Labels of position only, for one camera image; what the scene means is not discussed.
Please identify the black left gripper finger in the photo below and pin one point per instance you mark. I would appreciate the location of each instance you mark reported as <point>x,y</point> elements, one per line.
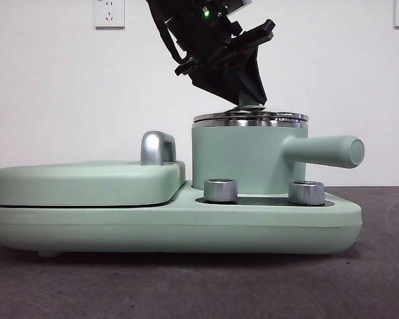
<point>254,76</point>
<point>219,83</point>

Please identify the glass lid with green knob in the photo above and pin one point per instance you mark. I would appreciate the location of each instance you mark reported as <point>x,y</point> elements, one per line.
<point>279,118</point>

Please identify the mint green steamer pot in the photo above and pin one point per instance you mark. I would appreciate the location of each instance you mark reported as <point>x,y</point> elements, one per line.
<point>236,156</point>

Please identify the silver control knob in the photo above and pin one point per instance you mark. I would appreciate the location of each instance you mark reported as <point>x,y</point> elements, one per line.
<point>306,193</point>
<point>221,191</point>

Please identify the mint green hinged griddle cover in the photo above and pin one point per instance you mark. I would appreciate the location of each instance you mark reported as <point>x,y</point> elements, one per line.
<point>86,182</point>

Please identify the mint green breakfast machine base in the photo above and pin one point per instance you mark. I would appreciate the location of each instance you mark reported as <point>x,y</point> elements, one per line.
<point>119,229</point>

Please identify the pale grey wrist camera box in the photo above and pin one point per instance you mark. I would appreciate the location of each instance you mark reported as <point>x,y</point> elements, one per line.
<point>236,6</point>

